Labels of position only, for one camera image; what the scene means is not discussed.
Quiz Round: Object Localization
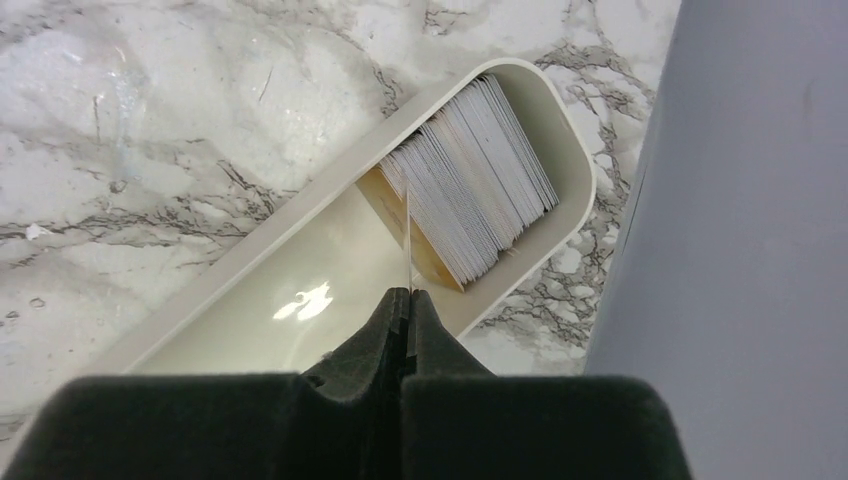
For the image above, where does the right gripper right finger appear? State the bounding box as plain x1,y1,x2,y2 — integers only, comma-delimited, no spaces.
400,290,691,479

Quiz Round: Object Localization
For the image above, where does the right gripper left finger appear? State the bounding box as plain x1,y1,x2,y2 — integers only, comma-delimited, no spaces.
5,288,410,479

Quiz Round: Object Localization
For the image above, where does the stack of cards in tray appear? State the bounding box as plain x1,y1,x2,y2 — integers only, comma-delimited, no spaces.
357,74,559,291

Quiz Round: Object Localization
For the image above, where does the white plastic tray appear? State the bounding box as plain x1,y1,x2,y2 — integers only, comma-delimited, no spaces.
1,59,596,460

